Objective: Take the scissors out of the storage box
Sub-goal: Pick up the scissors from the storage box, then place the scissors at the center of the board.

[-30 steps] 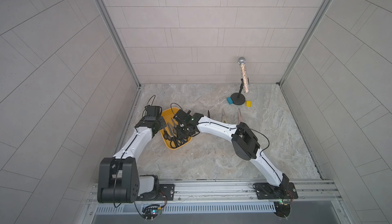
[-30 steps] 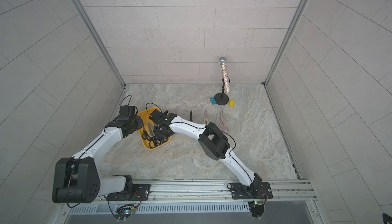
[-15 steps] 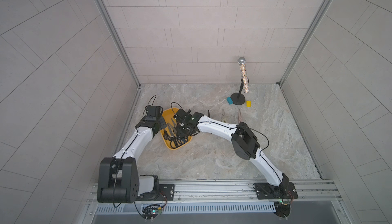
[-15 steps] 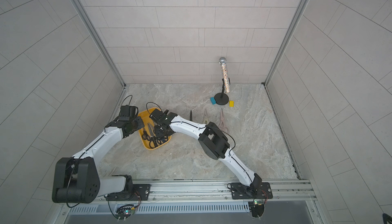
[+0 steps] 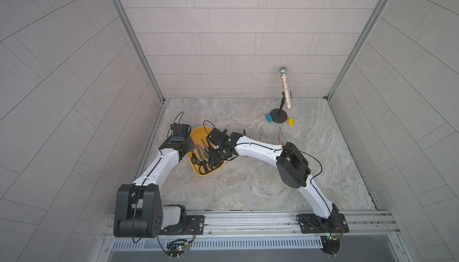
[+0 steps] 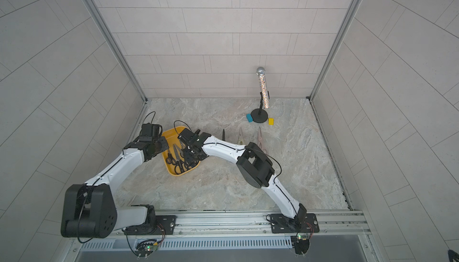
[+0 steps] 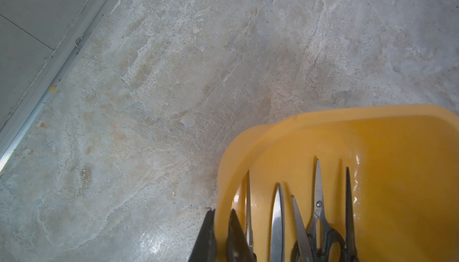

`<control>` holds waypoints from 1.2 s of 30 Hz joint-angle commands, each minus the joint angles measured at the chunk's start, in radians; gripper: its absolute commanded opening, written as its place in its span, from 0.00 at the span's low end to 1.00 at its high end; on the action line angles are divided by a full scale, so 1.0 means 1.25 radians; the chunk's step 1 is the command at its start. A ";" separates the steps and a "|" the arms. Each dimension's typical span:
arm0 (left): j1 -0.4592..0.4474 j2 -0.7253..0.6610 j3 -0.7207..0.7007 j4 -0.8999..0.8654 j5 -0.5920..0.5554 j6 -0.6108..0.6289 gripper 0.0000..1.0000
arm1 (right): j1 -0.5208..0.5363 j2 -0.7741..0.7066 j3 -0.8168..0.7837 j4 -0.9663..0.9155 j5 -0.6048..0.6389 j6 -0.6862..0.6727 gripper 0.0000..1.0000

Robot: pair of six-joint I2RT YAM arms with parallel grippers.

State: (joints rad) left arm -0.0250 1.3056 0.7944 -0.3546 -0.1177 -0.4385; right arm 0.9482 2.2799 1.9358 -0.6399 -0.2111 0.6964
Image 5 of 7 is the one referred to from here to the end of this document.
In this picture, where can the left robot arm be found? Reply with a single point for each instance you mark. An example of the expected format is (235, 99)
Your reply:
(139, 212)

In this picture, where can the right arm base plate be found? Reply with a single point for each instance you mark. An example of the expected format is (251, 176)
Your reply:
(310, 223)

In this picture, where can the black ring handled scissors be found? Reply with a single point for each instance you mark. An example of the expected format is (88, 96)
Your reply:
(194, 158)

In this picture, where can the controller board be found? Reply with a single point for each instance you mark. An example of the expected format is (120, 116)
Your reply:
(330, 246)
(177, 248)

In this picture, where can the black pointed scissors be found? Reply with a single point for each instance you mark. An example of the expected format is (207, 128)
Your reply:
(207, 154)

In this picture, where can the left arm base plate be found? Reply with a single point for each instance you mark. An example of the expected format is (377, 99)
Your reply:
(192, 224)

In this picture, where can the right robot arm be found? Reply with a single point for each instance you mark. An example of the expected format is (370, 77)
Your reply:
(291, 164)

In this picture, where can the cream handled kitchen scissors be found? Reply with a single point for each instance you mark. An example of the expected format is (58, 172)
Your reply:
(262, 136)

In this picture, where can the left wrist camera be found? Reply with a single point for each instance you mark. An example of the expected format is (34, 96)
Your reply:
(180, 130)

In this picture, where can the glitter microphone on stand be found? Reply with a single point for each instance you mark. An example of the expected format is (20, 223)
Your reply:
(279, 115)

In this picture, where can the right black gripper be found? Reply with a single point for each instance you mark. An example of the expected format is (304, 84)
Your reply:
(212, 150)

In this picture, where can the aluminium mounting rail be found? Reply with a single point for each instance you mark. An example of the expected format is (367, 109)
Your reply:
(232, 223)

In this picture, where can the right controller board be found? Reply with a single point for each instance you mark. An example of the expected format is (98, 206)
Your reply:
(330, 246)

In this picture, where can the teal block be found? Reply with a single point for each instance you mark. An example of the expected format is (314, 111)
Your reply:
(268, 117)

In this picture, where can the left controller board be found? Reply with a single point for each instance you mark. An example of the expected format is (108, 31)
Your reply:
(177, 248)

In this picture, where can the pink handled scissors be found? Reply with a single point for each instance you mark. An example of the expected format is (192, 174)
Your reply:
(281, 137)

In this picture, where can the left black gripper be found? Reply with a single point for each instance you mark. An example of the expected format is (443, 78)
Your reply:
(190, 145)

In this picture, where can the yellow plastic storage box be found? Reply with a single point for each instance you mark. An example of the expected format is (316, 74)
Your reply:
(199, 158)

